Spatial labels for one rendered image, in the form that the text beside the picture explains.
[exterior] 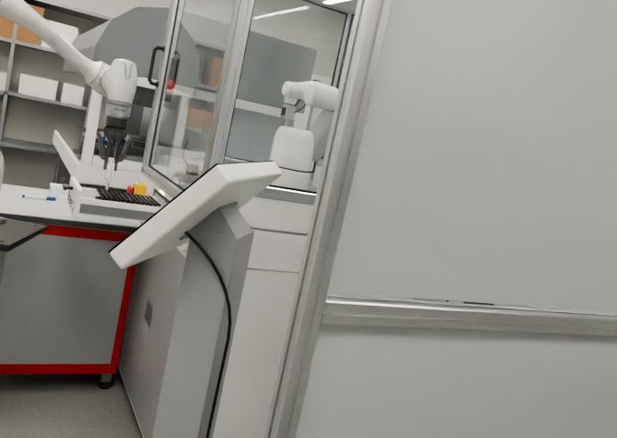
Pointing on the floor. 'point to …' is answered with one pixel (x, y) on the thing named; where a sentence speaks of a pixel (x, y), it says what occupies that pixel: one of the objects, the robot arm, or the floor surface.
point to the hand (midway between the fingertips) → (109, 170)
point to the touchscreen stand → (201, 334)
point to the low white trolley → (62, 290)
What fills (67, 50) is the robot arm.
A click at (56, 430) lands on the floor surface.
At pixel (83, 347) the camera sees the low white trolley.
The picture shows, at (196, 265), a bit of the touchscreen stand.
